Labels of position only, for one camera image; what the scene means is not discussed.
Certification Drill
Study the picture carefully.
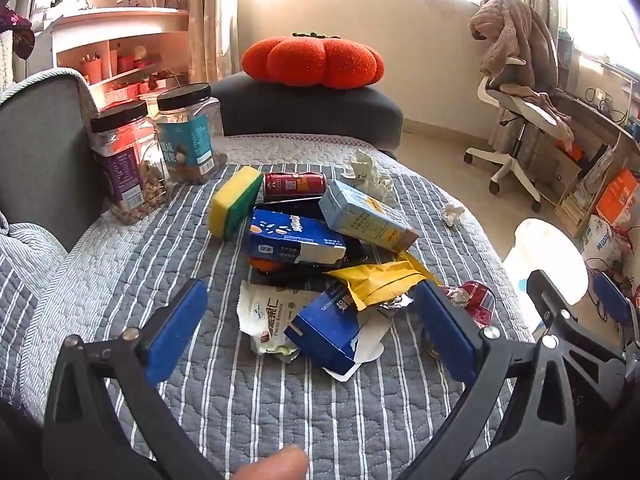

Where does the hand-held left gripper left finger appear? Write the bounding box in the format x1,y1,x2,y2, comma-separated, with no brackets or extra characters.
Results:
42,279,226,480

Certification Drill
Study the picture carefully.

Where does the white bin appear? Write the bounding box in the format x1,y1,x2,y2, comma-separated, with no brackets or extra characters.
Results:
502,218,590,306

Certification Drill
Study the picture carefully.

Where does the wooden desk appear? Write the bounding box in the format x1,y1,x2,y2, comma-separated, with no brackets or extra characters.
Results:
550,25,640,241

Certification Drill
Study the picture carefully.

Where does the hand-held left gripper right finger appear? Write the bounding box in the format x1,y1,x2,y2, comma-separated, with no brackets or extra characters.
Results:
400,280,579,480

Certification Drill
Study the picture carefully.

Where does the beige cloth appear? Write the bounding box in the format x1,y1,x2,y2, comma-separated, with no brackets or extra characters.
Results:
500,82,576,143

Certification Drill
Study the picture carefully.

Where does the grey striped quilt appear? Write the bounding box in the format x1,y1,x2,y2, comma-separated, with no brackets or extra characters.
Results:
0,132,536,480

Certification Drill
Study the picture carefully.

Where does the brown fleece blanket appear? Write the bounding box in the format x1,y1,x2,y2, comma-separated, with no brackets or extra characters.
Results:
470,0,560,96

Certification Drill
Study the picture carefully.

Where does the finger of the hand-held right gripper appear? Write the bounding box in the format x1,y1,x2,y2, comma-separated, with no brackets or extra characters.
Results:
593,273,640,356
525,269,630,401

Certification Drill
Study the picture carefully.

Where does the crushed red can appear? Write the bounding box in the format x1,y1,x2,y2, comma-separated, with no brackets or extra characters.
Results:
440,281,497,330

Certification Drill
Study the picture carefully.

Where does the dark floral cloth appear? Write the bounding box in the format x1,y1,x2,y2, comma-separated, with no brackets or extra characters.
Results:
0,4,36,58

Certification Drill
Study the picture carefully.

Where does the orange pumpkin cushion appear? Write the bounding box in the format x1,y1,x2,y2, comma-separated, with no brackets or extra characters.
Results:
241,31,386,90

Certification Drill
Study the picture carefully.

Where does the pink basket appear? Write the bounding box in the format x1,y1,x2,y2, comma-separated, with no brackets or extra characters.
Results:
102,84,142,104

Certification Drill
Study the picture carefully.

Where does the large crumpled white tissue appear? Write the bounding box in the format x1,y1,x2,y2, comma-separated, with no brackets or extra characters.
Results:
341,149,398,206

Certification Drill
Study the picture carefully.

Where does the torn blue carton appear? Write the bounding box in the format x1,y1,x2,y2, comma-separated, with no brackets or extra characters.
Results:
284,282,393,383

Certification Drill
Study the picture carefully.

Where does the white snack wrapper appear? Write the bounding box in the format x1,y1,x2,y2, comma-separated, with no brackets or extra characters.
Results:
239,280,321,363

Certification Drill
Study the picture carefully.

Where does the pink cup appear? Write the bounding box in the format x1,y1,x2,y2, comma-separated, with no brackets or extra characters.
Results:
81,57,103,85

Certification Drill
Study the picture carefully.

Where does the yellow green sponge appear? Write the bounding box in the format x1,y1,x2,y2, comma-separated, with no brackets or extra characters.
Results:
209,165,264,240

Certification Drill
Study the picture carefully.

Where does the white shelf unit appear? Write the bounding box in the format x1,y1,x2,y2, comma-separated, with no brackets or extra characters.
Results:
30,7,191,111

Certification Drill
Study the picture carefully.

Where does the teal label nut jar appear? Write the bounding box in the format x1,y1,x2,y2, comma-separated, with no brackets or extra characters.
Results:
152,82,228,185

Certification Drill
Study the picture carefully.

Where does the orange cardboard box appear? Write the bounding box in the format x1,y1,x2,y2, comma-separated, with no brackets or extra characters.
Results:
596,167,640,226

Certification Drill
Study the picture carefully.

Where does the purple label nut jar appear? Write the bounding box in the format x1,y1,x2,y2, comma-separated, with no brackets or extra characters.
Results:
90,100,169,226

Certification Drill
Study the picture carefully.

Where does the person's left hand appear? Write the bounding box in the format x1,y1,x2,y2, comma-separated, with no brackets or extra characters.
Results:
234,444,309,480

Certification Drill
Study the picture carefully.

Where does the white office chair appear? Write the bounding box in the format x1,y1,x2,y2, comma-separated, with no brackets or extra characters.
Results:
464,55,576,213

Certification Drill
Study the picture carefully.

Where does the red drink can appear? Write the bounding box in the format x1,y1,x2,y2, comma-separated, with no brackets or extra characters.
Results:
263,171,327,204

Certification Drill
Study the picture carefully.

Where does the wooden book rack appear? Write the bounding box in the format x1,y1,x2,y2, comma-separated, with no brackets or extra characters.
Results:
554,147,626,238

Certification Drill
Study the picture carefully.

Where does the black plastic tray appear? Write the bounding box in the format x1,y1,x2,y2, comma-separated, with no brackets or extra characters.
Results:
248,196,371,277

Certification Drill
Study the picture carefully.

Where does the yellow foil wrapper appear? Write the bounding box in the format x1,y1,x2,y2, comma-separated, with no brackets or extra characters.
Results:
325,252,442,312

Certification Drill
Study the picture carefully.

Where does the blue oat print carton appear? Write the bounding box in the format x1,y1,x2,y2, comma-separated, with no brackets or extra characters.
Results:
248,207,347,266

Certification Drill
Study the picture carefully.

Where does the white printed bag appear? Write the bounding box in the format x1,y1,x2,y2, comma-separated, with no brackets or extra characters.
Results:
581,215,628,273

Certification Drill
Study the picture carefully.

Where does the light blue milk carton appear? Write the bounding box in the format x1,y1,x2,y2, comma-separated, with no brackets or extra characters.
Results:
318,178,420,253

